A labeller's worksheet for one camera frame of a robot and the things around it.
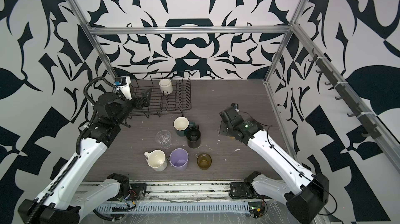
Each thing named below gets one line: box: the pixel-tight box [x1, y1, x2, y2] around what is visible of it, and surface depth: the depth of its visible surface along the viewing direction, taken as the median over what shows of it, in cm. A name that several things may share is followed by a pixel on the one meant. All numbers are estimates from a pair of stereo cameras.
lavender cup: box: [169, 147, 190, 171], surface depth 76 cm
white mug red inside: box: [158, 78, 173, 95], surface depth 107 cm
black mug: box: [186, 125, 202, 149], surface depth 90 cm
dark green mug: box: [176, 121, 200, 137], surface depth 90 cm
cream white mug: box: [143, 149, 168, 172], surface depth 77 cm
